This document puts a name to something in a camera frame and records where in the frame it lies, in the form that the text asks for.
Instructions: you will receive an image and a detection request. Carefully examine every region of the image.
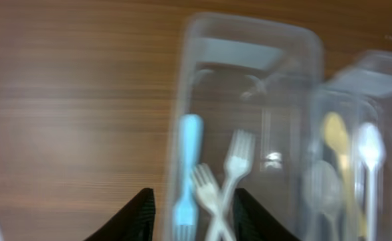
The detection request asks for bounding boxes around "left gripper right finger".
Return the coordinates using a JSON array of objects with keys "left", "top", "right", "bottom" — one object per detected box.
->
[{"left": 233, "top": 188, "right": 299, "bottom": 241}]

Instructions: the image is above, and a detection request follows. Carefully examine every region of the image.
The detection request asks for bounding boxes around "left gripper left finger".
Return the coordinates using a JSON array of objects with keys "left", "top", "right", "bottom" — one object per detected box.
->
[{"left": 85, "top": 187, "right": 156, "bottom": 241}]

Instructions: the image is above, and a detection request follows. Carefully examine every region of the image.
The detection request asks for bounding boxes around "white plastic fork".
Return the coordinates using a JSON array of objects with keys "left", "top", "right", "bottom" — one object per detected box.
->
[
  {"left": 173, "top": 114, "right": 203, "bottom": 241},
  {"left": 205, "top": 129, "right": 256, "bottom": 241},
  {"left": 191, "top": 163, "right": 236, "bottom": 241}
]

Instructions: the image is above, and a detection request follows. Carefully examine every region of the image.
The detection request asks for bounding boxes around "yellow plastic spoon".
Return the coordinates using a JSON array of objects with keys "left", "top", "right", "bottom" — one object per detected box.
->
[{"left": 322, "top": 112, "right": 367, "bottom": 238}]

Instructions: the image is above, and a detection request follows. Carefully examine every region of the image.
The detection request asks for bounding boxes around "white plastic spoon pair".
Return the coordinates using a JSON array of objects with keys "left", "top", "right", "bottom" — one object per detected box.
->
[{"left": 357, "top": 122, "right": 386, "bottom": 241}]

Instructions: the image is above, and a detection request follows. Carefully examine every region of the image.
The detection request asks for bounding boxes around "clear plastic container right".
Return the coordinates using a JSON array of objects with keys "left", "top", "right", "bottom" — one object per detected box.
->
[{"left": 300, "top": 50, "right": 392, "bottom": 240}]

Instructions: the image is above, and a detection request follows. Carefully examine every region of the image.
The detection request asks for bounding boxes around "clear plastic container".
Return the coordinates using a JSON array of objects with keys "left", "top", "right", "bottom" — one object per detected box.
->
[
  {"left": 162, "top": 13, "right": 323, "bottom": 240},
  {"left": 300, "top": 50, "right": 392, "bottom": 240}
]

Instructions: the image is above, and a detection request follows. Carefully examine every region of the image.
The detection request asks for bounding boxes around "clear plastic container left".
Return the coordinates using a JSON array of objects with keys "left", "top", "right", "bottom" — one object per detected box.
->
[{"left": 162, "top": 13, "right": 323, "bottom": 240}]

